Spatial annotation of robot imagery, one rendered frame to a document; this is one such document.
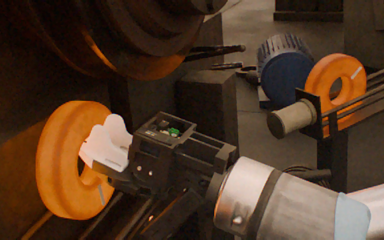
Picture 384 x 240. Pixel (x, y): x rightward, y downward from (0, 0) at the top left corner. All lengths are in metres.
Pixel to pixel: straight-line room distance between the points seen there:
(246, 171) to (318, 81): 0.63
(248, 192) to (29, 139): 0.30
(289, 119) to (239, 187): 0.59
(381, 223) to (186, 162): 0.29
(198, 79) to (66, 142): 0.46
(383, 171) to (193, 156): 1.89
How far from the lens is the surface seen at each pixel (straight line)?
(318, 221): 0.65
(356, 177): 2.49
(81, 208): 0.78
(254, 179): 0.67
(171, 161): 0.68
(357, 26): 3.68
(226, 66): 0.96
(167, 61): 0.90
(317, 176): 1.28
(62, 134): 0.73
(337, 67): 1.30
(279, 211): 0.66
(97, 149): 0.74
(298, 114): 1.25
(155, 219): 0.76
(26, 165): 0.80
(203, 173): 0.70
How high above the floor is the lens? 1.15
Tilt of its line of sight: 22 degrees down
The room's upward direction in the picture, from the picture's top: 5 degrees counter-clockwise
